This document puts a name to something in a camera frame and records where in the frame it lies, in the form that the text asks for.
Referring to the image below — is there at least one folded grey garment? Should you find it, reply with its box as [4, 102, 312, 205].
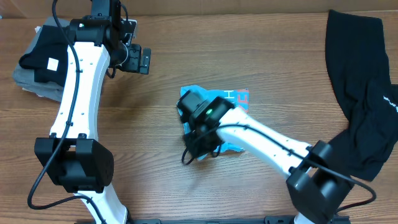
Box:
[12, 17, 68, 101]

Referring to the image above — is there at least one light blue printed t-shirt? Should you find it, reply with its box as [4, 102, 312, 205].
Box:
[180, 85, 249, 154]

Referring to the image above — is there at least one folded black garment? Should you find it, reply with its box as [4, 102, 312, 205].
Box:
[19, 26, 68, 87]

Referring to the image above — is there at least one black garment on right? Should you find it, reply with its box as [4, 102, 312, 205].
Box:
[325, 10, 397, 181]

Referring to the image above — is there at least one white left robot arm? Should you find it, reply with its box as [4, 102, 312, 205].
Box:
[34, 16, 151, 223]

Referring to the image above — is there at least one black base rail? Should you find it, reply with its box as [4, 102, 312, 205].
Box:
[74, 215, 351, 224]

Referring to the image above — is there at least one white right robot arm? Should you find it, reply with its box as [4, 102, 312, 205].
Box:
[177, 92, 354, 223]

